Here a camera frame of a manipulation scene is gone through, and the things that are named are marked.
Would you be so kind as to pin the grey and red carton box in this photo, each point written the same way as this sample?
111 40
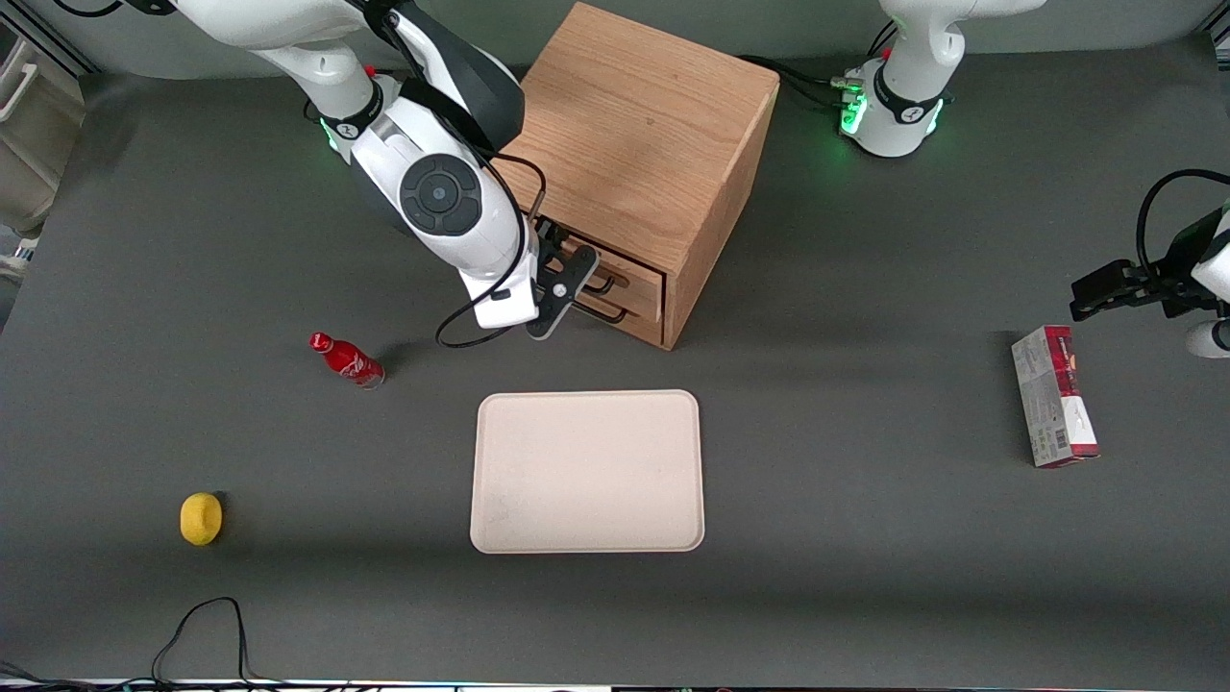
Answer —
1049 399

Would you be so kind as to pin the oak wooden drawer cabinet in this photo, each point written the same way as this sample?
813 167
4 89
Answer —
653 125

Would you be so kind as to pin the beige plastic bin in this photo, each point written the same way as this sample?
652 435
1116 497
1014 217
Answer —
38 144

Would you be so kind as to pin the red soda bottle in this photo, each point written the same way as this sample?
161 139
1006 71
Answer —
348 361

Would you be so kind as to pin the yellow lemon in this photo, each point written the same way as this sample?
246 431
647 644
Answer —
200 519

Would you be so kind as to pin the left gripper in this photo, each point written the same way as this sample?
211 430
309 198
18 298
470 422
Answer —
1175 280

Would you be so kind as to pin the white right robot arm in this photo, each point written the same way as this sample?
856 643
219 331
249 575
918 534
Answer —
442 192

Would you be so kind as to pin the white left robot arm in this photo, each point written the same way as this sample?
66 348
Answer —
903 96

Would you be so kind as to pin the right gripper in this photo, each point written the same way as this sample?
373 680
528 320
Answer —
549 238

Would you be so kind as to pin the black aluminium frame rail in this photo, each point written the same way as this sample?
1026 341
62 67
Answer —
58 43

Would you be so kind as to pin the beige rectangular tray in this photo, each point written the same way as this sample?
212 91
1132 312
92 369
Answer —
586 471

